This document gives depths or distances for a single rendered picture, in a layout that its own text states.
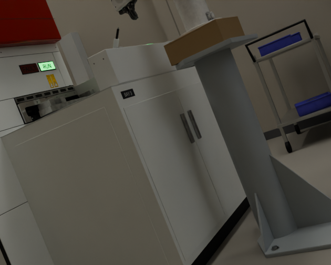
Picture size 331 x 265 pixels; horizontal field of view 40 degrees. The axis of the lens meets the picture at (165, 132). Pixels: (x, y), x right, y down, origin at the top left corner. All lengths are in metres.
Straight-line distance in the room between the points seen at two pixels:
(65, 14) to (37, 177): 3.84
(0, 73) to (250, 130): 1.15
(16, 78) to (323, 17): 2.91
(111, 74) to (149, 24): 3.28
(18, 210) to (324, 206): 1.25
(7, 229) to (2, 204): 0.10
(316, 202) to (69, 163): 0.99
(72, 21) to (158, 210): 4.11
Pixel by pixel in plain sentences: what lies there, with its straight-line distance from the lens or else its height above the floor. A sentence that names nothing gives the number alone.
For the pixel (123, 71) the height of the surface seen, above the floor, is 0.86.
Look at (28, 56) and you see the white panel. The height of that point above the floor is 1.16.
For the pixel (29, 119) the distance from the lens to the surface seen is 2.22.
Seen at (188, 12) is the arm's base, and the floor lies 0.99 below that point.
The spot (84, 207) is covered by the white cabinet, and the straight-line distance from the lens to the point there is 1.90.
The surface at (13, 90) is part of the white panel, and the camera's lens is 2.24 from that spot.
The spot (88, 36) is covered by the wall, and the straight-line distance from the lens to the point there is 5.47.
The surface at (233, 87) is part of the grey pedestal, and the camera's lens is 1.84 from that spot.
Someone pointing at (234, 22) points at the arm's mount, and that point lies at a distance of 1.95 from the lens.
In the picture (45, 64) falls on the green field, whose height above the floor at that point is 1.11.
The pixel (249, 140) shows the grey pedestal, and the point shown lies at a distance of 1.85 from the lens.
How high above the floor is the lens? 0.67
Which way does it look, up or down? 3 degrees down
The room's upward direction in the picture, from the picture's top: 22 degrees counter-clockwise
